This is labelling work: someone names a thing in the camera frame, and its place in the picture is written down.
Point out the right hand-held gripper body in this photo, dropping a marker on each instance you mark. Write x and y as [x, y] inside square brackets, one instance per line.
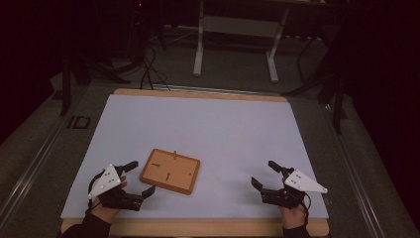
[302, 182]

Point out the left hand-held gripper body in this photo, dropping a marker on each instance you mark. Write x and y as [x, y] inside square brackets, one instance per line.
[107, 180]

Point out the orange square wooden board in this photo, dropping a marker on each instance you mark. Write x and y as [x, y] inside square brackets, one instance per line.
[170, 171]

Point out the person's left hand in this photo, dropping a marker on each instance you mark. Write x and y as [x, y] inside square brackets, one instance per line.
[107, 213]

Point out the person's right hand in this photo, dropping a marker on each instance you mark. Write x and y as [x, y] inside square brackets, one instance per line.
[292, 216]

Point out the white foam mat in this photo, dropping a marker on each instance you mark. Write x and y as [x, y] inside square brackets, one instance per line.
[211, 132]

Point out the black metal stand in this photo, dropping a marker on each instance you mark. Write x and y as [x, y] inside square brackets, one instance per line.
[333, 89]
[66, 86]

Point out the grey metal floor rail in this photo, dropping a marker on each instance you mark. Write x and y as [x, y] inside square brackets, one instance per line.
[29, 178]
[355, 178]

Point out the white metal desk frame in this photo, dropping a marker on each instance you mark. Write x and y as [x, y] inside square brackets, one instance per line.
[236, 29]

